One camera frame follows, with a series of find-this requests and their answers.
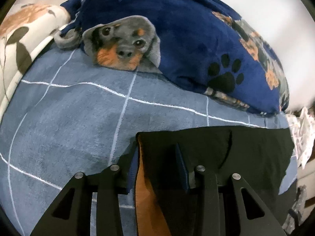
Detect black pants with orange lining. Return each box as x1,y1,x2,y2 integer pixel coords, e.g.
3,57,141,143
134,126,294,235

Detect blue grid pattern bedsheet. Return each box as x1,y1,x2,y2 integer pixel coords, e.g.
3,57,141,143
1,43,288,235

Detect white dotted cloth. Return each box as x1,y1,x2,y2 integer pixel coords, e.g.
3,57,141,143
286,107,314,169

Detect cream floral pillow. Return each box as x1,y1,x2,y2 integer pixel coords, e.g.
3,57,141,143
1,4,70,116

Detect navy dog print blanket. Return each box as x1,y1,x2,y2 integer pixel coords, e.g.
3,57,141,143
55,0,289,115

